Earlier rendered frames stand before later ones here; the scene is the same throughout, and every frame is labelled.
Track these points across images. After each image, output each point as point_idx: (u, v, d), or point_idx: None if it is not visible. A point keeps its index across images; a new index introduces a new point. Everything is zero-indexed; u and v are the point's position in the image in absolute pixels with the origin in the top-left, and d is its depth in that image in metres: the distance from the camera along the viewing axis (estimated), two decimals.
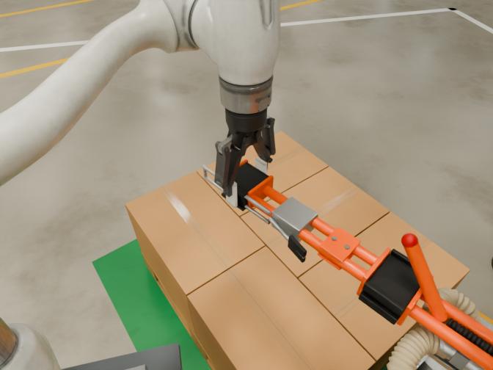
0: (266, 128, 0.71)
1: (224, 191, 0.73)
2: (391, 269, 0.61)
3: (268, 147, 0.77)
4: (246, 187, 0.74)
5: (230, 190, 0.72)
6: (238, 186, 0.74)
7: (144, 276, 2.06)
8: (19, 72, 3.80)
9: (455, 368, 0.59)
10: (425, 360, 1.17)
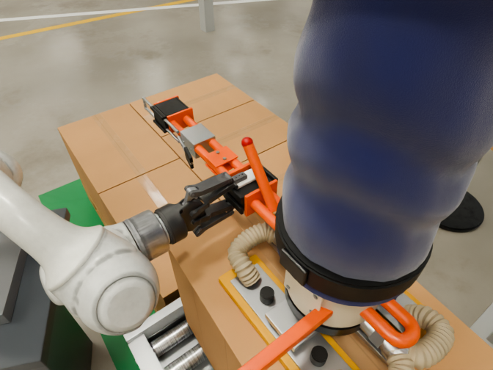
0: (200, 222, 0.76)
1: (242, 175, 0.74)
2: None
3: (227, 211, 0.78)
4: (167, 113, 0.92)
5: (237, 176, 0.75)
6: (161, 111, 0.93)
7: (86, 207, 2.19)
8: None
9: None
10: None
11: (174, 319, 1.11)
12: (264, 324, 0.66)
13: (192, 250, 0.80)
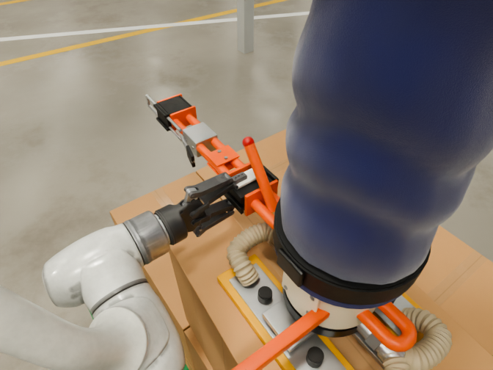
0: (200, 222, 0.76)
1: (242, 176, 0.74)
2: None
3: (227, 211, 0.78)
4: (170, 111, 0.93)
5: (237, 176, 0.75)
6: (165, 110, 0.93)
7: None
8: (4, 64, 3.50)
9: None
10: None
11: None
12: (261, 324, 0.67)
13: (192, 249, 0.81)
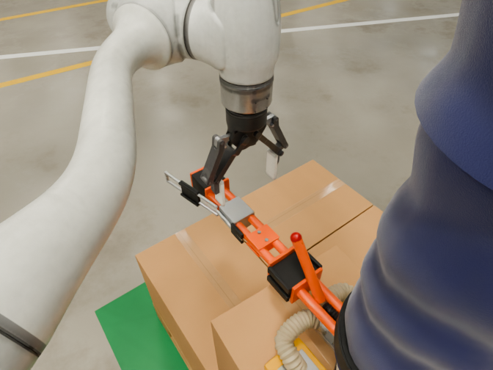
0: (271, 126, 0.70)
1: (211, 188, 0.71)
2: (294, 260, 0.78)
3: None
4: (205, 185, 0.94)
5: (217, 188, 0.71)
6: (199, 183, 0.94)
7: (156, 329, 1.77)
8: (15, 82, 3.52)
9: (332, 343, 0.75)
10: None
11: None
12: None
13: (236, 329, 0.82)
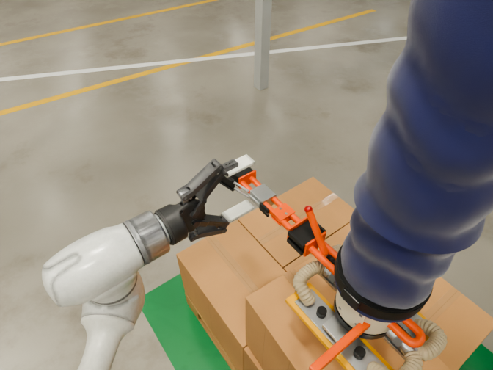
0: (196, 229, 0.76)
1: (232, 163, 0.69)
2: (306, 227, 1.10)
3: (221, 229, 0.80)
4: (238, 175, 1.26)
5: (227, 164, 0.70)
6: (234, 174, 1.27)
7: (186, 314, 2.20)
8: (47, 100, 3.95)
9: (333, 284, 1.07)
10: None
11: None
12: (320, 332, 1.00)
13: (263, 302, 1.25)
